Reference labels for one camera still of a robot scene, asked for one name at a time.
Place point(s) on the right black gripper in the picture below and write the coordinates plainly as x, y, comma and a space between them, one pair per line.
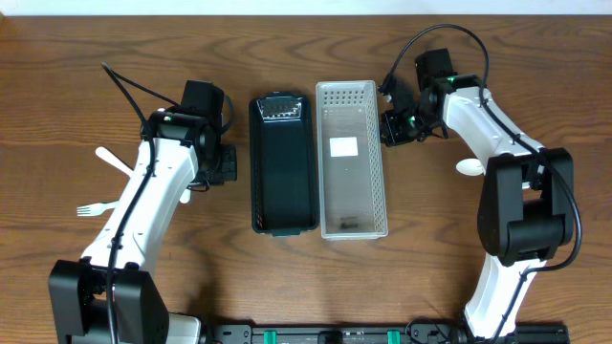
397, 125

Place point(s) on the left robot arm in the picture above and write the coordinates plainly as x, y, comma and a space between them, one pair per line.
109, 294

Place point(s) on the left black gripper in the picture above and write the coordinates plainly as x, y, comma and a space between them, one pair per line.
228, 164

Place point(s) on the white plastic spoon left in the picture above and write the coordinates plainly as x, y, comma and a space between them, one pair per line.
109, 157

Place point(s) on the white plastic spoon horizontal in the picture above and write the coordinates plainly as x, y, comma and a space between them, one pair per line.
470, 167

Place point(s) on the black plastic basket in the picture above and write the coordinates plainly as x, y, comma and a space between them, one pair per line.
284, 185

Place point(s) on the white plastic fork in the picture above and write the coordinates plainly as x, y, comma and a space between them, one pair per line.
93, 210
186, 196

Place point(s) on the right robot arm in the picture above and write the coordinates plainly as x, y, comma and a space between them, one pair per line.
527, 209

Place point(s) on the clear plastic basket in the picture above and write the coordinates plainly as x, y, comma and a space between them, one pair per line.
350, 164

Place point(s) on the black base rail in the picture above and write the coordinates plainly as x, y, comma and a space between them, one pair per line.
419, 330

